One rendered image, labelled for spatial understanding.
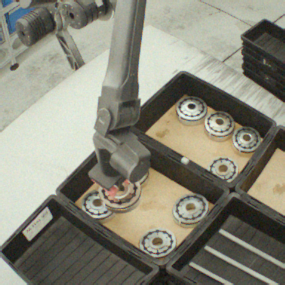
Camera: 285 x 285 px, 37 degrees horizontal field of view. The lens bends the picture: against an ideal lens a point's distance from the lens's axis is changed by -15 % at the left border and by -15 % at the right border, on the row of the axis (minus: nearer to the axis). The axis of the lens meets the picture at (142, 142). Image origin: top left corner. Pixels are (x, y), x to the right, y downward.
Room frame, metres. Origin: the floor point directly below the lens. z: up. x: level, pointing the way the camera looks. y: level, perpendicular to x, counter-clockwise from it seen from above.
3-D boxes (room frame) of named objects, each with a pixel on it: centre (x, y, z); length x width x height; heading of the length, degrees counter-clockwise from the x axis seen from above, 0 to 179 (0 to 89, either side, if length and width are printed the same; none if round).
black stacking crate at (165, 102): (0.93, -0.19, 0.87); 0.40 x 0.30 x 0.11; 43
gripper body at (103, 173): (0.67, 0.07, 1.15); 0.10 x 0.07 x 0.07; 132
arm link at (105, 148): (0.66, 0.07, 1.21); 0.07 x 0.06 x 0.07; 36
